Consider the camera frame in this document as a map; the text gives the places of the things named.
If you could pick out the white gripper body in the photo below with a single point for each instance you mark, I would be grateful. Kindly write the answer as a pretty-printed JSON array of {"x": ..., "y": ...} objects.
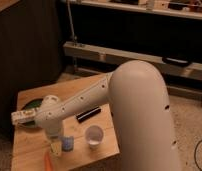
[{"x": 56, "y": 147}]

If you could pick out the orange pepper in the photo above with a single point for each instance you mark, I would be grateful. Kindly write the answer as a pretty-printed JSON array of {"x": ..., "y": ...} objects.
[{"x": 47, "y": 162}]

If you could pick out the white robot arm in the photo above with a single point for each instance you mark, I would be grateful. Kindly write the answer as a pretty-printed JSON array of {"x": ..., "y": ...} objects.
[{"x": 138, "y": 99}]

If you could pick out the white ceramic cup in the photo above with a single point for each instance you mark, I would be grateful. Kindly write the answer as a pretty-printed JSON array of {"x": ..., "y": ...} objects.
[{"x": 94, "y": 136}]

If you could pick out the blue cloth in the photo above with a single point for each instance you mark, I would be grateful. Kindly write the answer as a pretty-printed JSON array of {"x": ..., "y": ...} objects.
[{"x": 67, "y": 143}]

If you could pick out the black rectangular bar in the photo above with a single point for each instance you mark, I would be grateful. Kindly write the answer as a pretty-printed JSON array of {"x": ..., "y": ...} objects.
[{"x": 88, "y": 114}]

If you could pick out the green round plate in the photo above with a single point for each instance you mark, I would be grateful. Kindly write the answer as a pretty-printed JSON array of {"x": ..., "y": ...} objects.
[{"x": 29, "y": 105}]

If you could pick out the black handle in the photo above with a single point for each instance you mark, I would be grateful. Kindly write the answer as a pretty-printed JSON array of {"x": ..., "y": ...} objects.
[{"x": 176, "y": 62}]

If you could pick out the grey metal rail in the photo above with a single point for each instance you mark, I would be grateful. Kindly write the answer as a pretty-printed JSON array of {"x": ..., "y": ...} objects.
[{"x": 114, "y": 56}]

